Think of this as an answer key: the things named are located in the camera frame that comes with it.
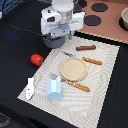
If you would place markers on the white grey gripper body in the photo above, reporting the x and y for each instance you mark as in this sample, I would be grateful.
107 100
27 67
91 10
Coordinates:
58 24

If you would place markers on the red toy tomato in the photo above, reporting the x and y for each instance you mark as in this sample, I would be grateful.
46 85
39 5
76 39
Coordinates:
37 59

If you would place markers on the light blue cup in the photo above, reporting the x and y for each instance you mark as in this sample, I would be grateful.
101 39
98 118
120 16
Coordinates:
54 90

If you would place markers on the grey pot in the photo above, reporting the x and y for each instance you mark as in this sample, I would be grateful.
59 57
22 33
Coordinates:
54 43

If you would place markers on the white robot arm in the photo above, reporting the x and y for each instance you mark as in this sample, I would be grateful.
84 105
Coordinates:
61 6

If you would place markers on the brown toy sausage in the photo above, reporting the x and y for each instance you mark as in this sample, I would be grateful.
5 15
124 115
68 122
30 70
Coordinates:
80 48

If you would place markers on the beige round plate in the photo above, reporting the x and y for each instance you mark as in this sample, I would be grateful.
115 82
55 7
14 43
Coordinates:
73 69

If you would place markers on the beige woven placemat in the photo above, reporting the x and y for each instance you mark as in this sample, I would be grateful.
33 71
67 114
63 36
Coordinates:
77 108

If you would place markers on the beige bowl on stove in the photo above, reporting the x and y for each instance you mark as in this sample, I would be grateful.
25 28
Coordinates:
124 16

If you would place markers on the fork with wooden handle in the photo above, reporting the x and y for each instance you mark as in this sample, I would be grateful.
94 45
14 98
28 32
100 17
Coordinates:
79 86

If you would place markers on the knife with wooden handle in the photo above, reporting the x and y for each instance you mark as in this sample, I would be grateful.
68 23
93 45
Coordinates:
83 58

